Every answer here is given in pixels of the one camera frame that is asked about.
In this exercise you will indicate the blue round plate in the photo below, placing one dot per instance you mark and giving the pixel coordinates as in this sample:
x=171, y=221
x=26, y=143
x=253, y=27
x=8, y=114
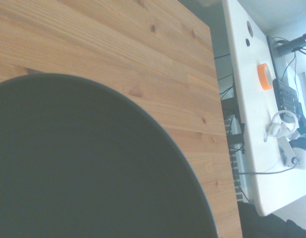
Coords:
x=80, y=161

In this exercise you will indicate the white vented radiator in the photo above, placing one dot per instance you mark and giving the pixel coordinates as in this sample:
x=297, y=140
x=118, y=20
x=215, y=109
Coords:
x=235, y=163

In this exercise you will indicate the white desk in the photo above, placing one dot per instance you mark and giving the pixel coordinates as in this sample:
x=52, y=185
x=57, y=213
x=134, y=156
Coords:
x=254, y=148

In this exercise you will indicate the orange tape roll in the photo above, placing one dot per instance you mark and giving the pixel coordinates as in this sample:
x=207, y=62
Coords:
x=263, y=77

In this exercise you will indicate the black keyboard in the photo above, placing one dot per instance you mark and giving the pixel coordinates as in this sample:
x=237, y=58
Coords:
x=287, y=99

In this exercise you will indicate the white and black device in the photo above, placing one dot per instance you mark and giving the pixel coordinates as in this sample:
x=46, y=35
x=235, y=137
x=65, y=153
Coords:
x=297, y=153

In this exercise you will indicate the black cloth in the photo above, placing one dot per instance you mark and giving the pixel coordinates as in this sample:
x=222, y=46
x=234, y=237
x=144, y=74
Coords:
x=262, y=226

